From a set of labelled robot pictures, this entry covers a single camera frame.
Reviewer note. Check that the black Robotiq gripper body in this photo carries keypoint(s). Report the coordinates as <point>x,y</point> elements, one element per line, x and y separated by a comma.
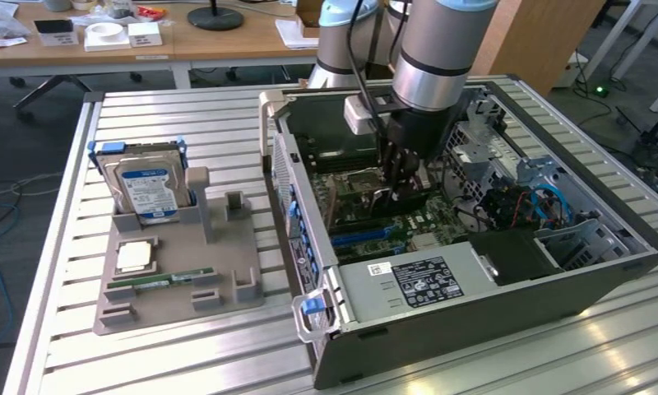
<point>426,131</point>

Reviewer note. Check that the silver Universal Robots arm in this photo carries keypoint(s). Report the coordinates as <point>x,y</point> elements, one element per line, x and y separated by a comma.
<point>439,49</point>

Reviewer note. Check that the CPU socket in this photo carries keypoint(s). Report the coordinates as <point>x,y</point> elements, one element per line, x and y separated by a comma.
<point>362,181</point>

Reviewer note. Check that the metal disk bay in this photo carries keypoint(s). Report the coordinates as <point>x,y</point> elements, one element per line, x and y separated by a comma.
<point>478,164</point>

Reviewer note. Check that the green motherboard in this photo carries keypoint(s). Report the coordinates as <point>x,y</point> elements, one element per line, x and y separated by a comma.
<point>434,222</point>

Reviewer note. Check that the black power plug block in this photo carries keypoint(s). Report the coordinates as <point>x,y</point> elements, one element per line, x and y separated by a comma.
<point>499,205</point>

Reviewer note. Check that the silver chipset heatsink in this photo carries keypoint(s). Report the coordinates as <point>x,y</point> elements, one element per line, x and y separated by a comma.
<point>426,243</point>

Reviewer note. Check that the wooden cabinet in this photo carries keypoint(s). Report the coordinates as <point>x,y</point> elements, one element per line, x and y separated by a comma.
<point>527,41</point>

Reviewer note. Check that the grey power supply unit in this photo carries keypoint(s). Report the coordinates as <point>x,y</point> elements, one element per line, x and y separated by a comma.
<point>374,296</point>

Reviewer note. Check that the white paper stack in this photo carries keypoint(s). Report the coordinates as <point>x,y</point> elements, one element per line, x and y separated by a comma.
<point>296,37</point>

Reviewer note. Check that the green lit device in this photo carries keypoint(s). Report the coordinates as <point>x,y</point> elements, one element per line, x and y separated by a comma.
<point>602,89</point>

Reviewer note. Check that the blue case latch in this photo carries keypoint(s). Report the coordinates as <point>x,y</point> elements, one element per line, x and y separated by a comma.
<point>312,308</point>

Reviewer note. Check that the brown cardboard box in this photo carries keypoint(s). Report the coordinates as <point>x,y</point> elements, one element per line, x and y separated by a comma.
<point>310,12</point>

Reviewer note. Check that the open grey PC case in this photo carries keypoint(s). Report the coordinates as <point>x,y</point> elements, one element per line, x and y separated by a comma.
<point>472,329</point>

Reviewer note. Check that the grey parts rack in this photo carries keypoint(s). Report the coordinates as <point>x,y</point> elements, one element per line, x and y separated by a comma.
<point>198,255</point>

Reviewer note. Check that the black lamp base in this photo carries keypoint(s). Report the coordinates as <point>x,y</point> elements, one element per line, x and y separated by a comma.
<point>216,20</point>

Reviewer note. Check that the hard disk with blue caddy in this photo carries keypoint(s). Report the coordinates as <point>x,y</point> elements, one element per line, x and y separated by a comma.
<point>143,185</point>

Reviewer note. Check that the green RAM stick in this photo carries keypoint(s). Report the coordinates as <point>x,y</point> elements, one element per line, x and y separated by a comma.
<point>154,280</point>

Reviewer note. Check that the silver CPU chip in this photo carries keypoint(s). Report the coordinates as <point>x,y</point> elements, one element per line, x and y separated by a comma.
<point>135,257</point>

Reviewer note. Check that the small white box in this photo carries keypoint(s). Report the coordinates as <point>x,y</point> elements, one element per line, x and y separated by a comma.
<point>144,35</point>

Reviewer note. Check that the red packet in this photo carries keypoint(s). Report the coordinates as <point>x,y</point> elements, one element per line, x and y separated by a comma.
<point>151,13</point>

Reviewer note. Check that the white tape roll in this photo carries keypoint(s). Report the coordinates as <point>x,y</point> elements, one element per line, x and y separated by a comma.
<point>107,39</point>

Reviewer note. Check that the black furniture leg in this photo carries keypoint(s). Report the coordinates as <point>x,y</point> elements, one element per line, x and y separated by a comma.
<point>50,88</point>

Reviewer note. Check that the black and white box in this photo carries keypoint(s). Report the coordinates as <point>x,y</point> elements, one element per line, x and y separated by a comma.
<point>55,33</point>

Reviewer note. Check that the wooden desk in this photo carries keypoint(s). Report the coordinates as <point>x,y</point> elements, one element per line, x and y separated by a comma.
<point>32,57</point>

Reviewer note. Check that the white paper card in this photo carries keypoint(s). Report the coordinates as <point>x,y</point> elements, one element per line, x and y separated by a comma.
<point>6,42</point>

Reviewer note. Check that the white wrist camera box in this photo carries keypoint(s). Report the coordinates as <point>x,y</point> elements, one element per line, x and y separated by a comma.
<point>359,115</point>

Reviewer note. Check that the white switch box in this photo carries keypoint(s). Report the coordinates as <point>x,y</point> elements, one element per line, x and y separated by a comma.
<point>571,74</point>

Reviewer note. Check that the white table frame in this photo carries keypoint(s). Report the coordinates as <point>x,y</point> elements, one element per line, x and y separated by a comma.
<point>631,33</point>

